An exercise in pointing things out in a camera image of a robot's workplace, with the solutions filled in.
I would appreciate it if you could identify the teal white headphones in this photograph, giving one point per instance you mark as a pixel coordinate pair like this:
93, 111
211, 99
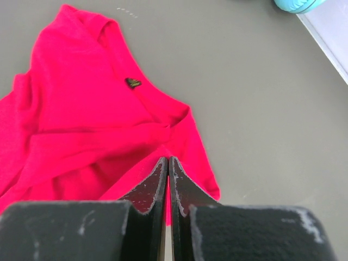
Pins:
298, 6

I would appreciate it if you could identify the red t-shirt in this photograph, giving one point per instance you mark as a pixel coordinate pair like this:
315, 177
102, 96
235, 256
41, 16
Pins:
84, 122

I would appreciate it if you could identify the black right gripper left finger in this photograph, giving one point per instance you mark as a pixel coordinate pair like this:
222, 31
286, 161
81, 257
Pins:
131, 228

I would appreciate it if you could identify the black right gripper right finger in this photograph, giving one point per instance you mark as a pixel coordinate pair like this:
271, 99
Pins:
204, 229

